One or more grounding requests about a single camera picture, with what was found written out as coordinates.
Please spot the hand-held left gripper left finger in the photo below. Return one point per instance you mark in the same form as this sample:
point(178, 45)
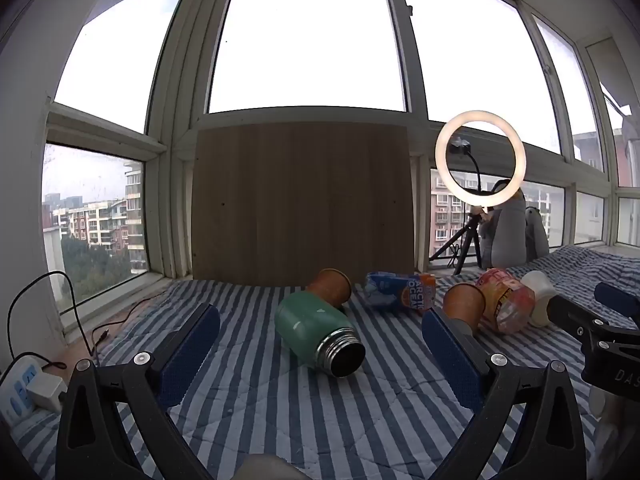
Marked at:
point(187, 355)

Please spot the large grey plush toy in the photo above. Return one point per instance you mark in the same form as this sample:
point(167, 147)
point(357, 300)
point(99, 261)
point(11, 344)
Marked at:
point(507, 230)

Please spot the white power strip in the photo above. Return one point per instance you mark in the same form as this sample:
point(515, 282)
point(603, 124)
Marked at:
point(15, 390)

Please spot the white plastic cup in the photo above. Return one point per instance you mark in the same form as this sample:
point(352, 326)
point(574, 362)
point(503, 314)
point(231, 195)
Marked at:
point(540, 292)

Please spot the brown paper cup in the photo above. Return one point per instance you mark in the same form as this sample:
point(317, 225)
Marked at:
point(331, 286)
point(464, 305)

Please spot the white charger plug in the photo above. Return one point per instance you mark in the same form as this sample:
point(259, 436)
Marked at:
point(46, 391)

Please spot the green insulated cup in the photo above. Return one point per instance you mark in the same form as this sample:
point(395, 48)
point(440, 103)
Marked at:
point(312, 327)

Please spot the black gooseneck phone holder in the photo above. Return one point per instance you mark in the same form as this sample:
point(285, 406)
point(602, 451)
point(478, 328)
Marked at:
point(462, 149)

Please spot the wooden board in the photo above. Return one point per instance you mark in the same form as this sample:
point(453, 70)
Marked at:
point(300, 205)

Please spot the black tripod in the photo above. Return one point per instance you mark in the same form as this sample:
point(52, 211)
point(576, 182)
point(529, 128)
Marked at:
point(467, 240)

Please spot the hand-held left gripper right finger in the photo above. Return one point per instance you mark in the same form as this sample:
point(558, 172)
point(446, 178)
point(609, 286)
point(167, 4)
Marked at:
point(452, 360)

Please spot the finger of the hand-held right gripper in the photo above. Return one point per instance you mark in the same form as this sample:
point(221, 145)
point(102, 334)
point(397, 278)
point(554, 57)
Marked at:
point(620, 299)
point(575, 312)

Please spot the striped blanket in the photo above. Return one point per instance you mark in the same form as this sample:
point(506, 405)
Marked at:
point(260, 400)

